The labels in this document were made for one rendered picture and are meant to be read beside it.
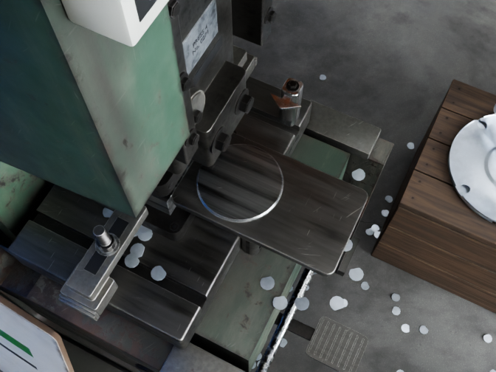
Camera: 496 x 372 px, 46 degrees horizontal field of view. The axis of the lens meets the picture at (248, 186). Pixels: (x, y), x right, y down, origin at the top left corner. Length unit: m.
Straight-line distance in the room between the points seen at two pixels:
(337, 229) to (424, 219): 0.57
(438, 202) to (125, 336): 0.75
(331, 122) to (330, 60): 0.92
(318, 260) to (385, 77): 1.23
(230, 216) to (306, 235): 0.11
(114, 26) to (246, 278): 0.67
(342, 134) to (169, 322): 0.45
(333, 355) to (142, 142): 1.01
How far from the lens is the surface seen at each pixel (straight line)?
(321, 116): 1.06
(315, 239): 0.81
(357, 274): 0.94
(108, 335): 0.95
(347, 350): 1.41
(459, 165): 1.41
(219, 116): 0.66
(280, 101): 0.90
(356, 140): 1.05
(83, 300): 0.85
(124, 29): 0.30
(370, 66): 1.97
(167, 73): 0.45
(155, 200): 0.85
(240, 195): 0.82
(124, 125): 0.42
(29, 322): 1.03
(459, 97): 1.52
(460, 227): 1.35
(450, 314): 1.66
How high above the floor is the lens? 1.53
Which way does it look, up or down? 64 degrees down
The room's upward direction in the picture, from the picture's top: straight up
